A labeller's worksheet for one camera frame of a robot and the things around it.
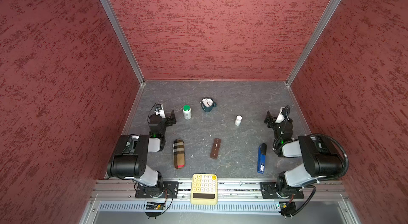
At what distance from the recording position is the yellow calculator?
0.72m

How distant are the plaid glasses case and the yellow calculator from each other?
0.30ft

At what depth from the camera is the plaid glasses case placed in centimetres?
82
